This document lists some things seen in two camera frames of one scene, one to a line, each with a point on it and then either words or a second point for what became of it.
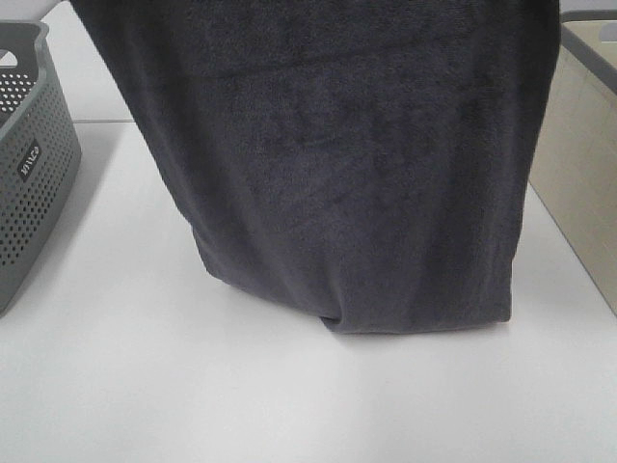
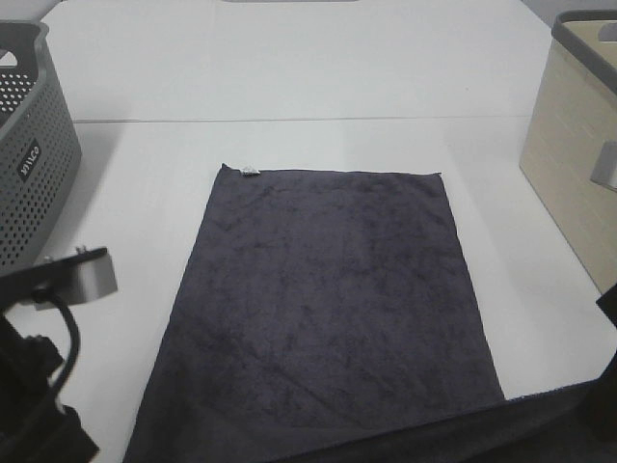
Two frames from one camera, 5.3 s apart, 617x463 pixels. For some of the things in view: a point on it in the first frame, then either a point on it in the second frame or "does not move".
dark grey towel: (367, 161) to (331, 316)
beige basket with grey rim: (575, 163) does not move
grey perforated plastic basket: (40, 161) does not move
